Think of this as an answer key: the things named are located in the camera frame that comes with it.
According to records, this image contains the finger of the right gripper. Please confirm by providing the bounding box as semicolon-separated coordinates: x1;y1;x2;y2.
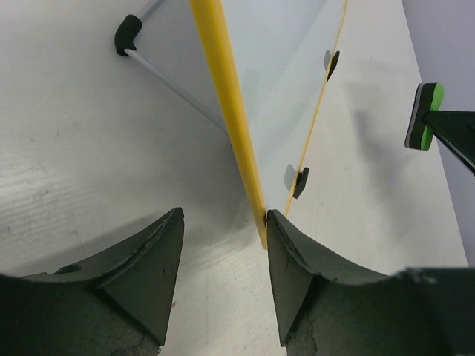
424;111;475;174

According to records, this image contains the left black stand foot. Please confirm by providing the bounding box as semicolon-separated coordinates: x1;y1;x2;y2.
293;167;309;199

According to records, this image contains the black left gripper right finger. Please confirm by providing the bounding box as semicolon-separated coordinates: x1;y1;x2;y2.
267;210;474;355

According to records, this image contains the green black eraser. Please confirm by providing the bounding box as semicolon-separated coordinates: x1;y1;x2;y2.
404;82;445;151

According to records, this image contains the black stand foot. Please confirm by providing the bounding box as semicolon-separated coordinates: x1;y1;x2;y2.
327;50;340;82
114;14;143;56
293;167;309;199

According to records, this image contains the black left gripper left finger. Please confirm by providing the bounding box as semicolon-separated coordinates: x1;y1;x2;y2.
1;208;185;355

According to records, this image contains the rear black stand foot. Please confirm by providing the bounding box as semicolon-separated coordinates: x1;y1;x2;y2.
114;14;143;56

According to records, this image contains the yellow framed whiteboard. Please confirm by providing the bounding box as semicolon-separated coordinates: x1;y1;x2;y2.
126;1;347;243

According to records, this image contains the right black stand foot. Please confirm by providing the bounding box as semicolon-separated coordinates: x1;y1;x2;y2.
327;50;340;82

